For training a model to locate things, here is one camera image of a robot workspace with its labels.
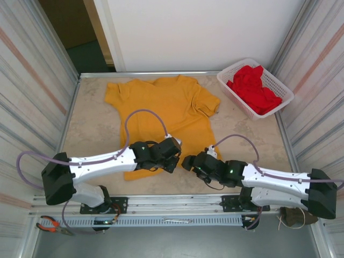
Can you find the yellow t-shirt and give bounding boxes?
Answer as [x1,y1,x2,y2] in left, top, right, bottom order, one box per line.
[104,75,223,182]

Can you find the small silver wrench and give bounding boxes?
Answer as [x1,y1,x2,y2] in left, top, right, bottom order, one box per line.
[162,218,194,224]

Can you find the white plastic basket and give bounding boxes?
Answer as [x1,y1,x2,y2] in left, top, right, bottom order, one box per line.
[217,58,295,120]

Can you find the red cloth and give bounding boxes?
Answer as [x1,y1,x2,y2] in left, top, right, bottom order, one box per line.
[226,64,283,116]

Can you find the brown wooden panel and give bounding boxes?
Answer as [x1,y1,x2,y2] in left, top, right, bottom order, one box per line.
[39,0,98,51]

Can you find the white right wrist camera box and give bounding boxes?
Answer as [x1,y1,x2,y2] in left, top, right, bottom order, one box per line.
[204,145,219,158]

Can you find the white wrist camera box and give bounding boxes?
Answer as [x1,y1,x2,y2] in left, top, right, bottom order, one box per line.
[204,145,219,158]
[163,134,185,147]

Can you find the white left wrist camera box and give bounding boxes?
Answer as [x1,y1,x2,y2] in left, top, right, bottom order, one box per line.
[163,134,185,147]

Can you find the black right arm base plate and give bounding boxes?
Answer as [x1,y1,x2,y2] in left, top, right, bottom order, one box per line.
[221,195,271,213]

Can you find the aluminium mounting rail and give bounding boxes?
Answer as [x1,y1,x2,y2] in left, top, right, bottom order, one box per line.
[28,191,322,218]

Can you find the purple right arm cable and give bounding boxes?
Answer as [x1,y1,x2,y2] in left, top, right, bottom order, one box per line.
[211,133,344,231]

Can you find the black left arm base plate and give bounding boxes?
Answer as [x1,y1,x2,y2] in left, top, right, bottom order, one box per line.
[80,197,128,215]

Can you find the grey slotted cable duct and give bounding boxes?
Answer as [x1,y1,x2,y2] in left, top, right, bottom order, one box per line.
[58,216,244,228]

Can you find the black controller board with wires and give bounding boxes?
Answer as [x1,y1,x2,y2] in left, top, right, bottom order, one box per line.
[241,214,261,231]
[92,218,119,232]

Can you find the brown pouch with string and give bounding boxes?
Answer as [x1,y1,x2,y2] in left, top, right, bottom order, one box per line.
[276,206,320,231]

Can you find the orange-handled pliers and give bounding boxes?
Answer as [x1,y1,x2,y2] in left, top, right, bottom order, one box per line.
[35,215,73,237]

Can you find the white door frame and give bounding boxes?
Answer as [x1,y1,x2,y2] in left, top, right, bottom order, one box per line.
[82,0,127,73]

